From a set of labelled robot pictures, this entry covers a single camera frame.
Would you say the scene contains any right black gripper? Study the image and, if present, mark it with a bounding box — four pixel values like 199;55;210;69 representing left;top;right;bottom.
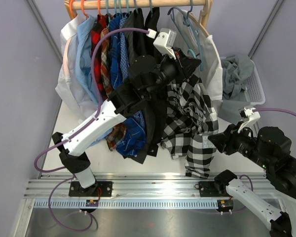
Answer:
208;120;273;169

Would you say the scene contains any black white checked shirt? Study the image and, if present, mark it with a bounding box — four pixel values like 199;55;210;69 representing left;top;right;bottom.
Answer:
161;75;219;179

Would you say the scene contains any grey-blue plastic hanger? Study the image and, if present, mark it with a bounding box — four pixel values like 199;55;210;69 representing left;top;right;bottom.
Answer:
168;0;205;72

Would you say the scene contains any grey button shirt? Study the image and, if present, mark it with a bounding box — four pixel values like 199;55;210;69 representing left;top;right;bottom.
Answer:
221;54;254;116

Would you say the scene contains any teal plastic hanger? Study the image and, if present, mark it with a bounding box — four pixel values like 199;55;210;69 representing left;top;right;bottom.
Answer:
187;49;197;59

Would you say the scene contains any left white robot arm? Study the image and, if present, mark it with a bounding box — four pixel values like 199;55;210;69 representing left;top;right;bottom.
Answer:
52;48;202;197

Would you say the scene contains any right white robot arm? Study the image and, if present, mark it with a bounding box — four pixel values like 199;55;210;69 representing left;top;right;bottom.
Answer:
208;123;296;237

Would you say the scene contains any white t-shirt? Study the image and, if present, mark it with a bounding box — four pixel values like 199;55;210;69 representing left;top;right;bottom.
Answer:
172;9;222;101

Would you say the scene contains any blue checked shirt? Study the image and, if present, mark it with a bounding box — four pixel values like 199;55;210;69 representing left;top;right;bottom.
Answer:
118;13;146;129

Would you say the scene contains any dark grey pinstripe shirt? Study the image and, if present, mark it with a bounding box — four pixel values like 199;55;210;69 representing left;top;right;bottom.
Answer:
123;8;156;164

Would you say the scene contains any blue striped shirt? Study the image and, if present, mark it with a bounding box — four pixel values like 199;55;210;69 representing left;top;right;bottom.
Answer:
108;14;148;158

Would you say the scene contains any red black plaid shirt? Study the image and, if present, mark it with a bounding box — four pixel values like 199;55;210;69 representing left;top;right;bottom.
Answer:
91;15;111;100

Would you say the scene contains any light blue shirt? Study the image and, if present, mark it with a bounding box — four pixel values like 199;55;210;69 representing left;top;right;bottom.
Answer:
73;16;111;149

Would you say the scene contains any orange hanger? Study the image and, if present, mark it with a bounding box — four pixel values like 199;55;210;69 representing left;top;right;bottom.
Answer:
69;0;77;19
97;0;102;16
80;0;89;19

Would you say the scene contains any white dress shirt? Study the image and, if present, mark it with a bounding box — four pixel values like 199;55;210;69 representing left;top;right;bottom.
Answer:
55;16;97;122

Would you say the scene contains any wooden rack right leg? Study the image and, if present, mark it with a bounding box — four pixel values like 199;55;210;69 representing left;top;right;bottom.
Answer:
188;0;213;38

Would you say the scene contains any wooden rack leg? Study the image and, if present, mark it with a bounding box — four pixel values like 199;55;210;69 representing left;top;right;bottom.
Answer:
188;0;213;38
64;0;77;20

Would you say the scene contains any wooden rack left leg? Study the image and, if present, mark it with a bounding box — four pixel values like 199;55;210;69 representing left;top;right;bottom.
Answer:
64;0;77;20

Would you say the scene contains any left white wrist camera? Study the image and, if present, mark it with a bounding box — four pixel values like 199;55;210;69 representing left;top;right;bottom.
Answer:
146;28;177;59

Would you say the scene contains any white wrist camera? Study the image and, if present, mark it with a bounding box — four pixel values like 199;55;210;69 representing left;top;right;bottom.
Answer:
238;108;260;133
146;28;177;59

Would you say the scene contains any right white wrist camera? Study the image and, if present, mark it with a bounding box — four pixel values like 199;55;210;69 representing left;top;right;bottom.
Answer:
238;108;260;133

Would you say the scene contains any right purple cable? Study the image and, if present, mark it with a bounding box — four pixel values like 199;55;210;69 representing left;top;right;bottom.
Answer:
254;108;296;124

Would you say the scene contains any purple cable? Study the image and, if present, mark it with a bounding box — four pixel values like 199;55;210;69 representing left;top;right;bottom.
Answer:
34;27;150;232
254;108;296;124

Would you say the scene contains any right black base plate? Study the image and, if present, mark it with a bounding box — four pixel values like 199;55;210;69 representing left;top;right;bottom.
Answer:
198;181;227;198

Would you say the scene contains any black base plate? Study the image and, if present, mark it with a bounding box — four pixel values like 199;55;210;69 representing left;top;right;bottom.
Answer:
69;181;112;197
198;181;227;198

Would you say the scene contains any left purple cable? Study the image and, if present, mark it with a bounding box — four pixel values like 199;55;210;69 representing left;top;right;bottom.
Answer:
34;27;150;232

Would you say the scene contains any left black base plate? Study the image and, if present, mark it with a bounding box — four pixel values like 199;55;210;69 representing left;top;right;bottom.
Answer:
69;181;112;197

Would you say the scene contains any wooden clothes rail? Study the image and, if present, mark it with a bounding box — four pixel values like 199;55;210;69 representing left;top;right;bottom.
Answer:
64;0;213;11

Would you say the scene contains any aluminium mounting rail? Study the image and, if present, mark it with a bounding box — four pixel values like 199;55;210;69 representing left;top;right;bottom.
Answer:
23;172;293;199

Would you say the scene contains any slotted cable duct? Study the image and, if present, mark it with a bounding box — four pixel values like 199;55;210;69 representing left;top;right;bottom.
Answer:
34;199;218;209

